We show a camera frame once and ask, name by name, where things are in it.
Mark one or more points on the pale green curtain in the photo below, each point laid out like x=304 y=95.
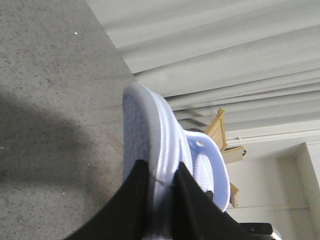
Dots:
x=257 y=59

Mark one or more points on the light blue slipper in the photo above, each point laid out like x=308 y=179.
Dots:
x=152 y=133
x=208 y=168

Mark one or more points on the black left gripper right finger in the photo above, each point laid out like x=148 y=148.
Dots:
x=196 y=217

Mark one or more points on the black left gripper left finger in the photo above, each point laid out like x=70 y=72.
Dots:
x=123 y=217

